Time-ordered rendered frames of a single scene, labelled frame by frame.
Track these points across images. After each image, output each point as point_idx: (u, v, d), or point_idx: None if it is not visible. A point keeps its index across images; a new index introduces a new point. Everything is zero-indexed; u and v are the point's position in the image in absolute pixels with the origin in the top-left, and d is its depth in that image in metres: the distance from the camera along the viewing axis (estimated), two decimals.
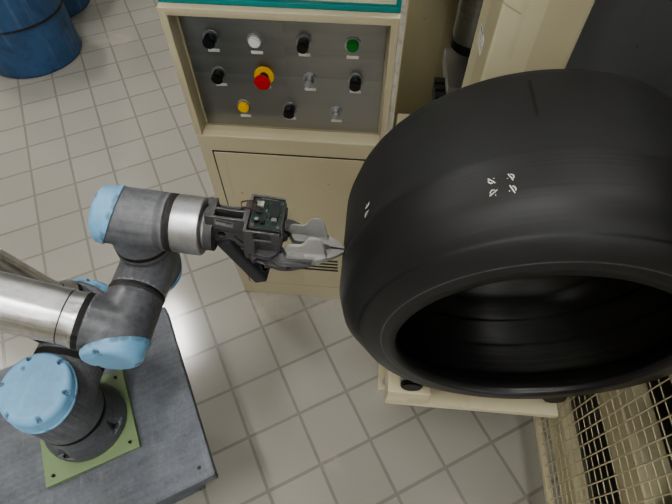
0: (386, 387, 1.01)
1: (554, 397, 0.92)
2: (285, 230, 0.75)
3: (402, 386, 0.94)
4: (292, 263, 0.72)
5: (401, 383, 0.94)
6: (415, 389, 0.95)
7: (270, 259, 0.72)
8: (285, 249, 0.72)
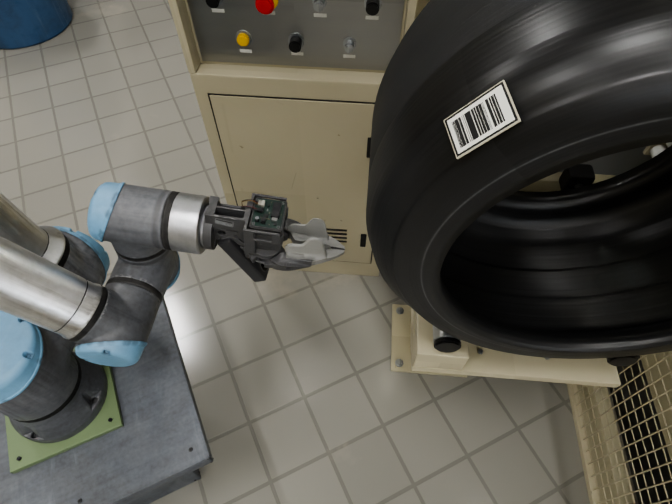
0: (414, 350, 0.84)
1: (633, 360, 0.75)
2: (285, 230, 0.75)
3: (449, 343, 0.76)
4: (292, 263, 0.72)
5: (453, 340, 0.76)
6: (441, 349, 0.78)
7: (270, 258, 0.72)
8: (285, 249, 0.72)
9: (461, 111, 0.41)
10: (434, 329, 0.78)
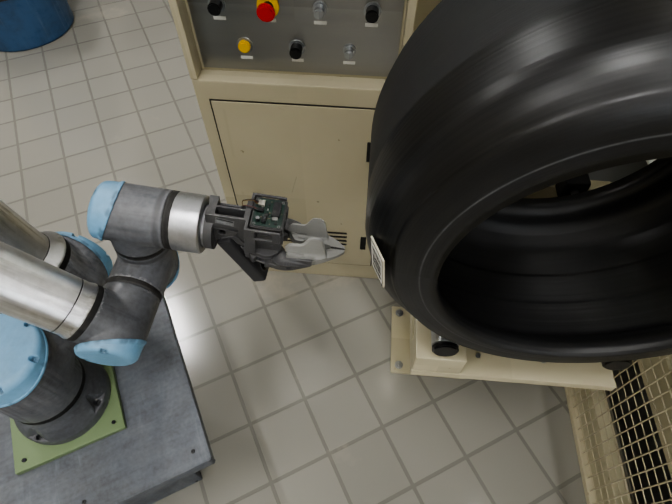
0: (413, 354, 0.86)
1: (612, 363, 0.77)
2: (285, 229, 0.75)
3: (434, 352, 0.79)
4: (292, 262, 0.72)
5: (431, 348, 0.79)
6: (451, 353, 0.79)
7: (270, 258, 0.72)
8: (285, 248, 0.72)
9: (371, 257, 0.60)
10: None
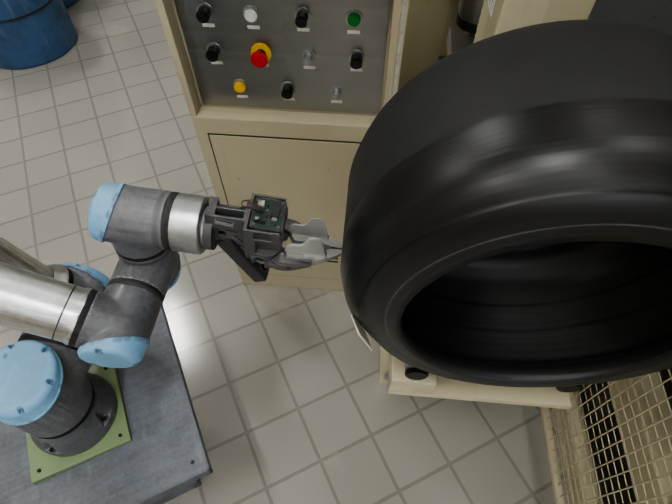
0: (389, 376, 0.96)
1: (566, 391, 0.89)
2: (285, 230, 0.75)
3: (423, 379, 0.90)
4: (292, 263, 0.72)
5: (421, 378, 0.90)
6: (416, 373, 0.88)
7: (270, 259, 0.72)
8: (285, 249, 0.72)
9: (359, 328, 0.77)
10: None
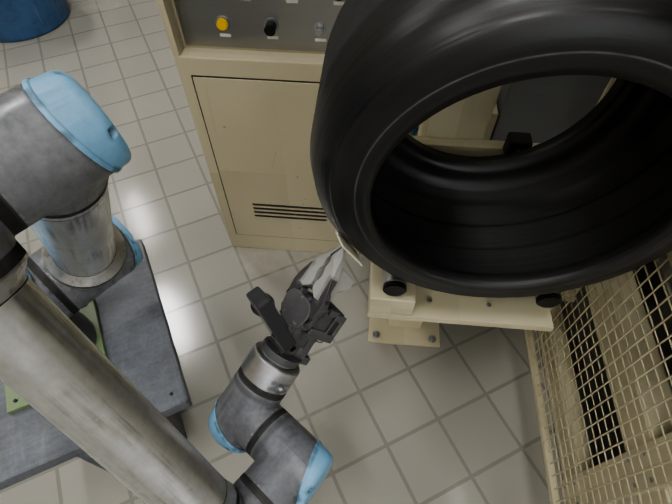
0: None
1: (545, 299, 0.85)
2: (318, 303, 0.75)
3: (384, 290, 0.87)
4: (306, 275, 0.79)
5: (383, 287, 0.87)
6: (399, 293, 0.88)
7: (295, 292, 0.79)
8: (312, 288, 0.79)
9: (349, 246, 0.79)
10: None
